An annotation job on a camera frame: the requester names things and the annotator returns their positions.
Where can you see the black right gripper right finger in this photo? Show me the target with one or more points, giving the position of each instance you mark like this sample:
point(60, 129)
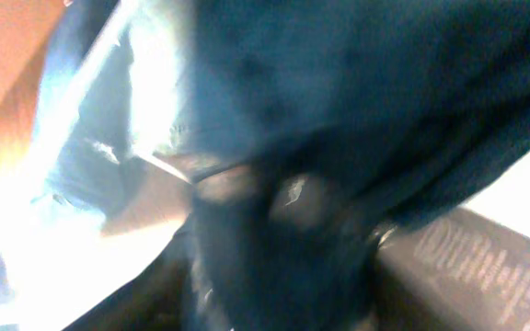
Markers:
point(460, 272)

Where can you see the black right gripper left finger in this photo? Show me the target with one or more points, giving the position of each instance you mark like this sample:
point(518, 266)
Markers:
point(152, 301)

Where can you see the dark blue garment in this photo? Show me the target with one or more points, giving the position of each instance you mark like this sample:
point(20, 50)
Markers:
point(320, 120)

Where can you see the clear plastic storage container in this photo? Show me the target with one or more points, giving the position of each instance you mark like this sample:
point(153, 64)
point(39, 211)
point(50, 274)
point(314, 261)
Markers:
point(87, 207)

